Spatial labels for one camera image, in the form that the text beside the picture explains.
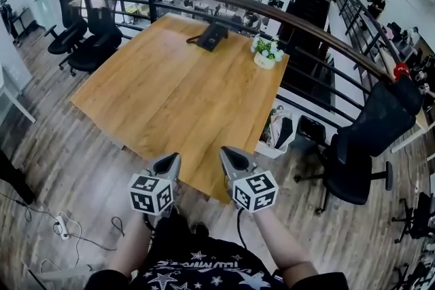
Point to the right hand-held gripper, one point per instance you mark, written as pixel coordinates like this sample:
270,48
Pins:
255,191

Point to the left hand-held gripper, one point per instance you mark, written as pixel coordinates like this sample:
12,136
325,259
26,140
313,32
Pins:
149,195

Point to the black telephone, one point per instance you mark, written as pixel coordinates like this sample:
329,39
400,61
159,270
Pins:
212,36

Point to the person's right forearm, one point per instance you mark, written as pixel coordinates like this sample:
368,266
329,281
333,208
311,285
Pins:
285,244

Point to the person's left forearm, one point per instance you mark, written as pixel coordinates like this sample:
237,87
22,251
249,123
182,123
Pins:
130,248

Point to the white bin with bags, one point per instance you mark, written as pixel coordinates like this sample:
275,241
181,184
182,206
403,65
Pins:
277,132

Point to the wooden table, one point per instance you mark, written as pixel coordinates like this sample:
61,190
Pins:
176,95

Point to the person's black shoe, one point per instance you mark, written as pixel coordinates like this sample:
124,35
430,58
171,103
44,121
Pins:
200,229

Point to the black waste bin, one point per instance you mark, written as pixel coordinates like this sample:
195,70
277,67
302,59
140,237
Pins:
311,130

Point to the white pot with flowers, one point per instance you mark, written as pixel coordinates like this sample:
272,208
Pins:
264,57

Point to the person's black star-print shirt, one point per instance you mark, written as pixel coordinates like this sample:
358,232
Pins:
204,268

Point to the white power strip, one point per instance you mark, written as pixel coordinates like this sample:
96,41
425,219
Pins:
63,225

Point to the black mesh office chair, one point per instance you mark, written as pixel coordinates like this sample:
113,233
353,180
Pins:
370,139

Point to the black railing with wooden handrail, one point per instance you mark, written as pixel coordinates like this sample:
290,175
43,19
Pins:
306,23

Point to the white desk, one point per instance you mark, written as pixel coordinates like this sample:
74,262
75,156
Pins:
13,102

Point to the red cap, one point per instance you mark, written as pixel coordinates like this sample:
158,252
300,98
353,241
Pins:
401,70

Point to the black chair base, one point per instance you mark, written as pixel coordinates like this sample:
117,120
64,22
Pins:
416,217

